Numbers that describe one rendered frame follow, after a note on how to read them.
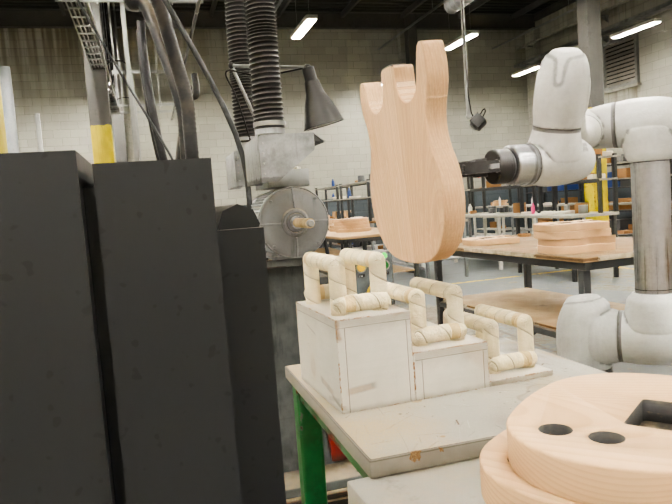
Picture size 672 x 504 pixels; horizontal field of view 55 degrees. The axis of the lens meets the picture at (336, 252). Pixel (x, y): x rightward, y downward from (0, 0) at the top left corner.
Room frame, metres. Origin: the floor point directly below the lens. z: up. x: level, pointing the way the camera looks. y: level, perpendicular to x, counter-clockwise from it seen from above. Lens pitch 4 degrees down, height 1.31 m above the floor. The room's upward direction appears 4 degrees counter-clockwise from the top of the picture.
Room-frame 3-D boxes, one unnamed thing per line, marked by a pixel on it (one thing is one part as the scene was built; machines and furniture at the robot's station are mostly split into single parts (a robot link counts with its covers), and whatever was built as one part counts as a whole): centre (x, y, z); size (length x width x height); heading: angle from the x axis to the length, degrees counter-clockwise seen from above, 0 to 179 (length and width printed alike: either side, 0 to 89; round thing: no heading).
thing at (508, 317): (1.39, -0.35, 1.04); 0.20 x 0.03 x 0.03; 19
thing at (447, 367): (1.33, -0.16, 0.98); 0.27 x 0.16 x 0.09; 20
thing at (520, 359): (1.29, -0.34, 0.96); 0.11 x 0.03 x 0.03; 110
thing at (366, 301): (1.19, -0.04, 1.12); 0.11 x 0.03 x 0.03; 110
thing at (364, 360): (1.28, -0.02, 1.02); 0.27 x 0.15 x 0.17; 20
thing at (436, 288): (1.34, -0.20, 1.12); 0.20 x 0.03 x 0.03; 19
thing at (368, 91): (1.44, -0.11, 1.53); 0.07 x 0.04 x 0.09; 18
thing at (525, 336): (1.31, -0.38, 0.99); 0.03 x 0.03 x 0.09
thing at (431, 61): (1.20, -0.19, 1.54); 0.07 x 0.04 x 0.10; 18
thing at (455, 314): (1.26, -0.23, 1.07); 0.03 x 0.03 x 0.09
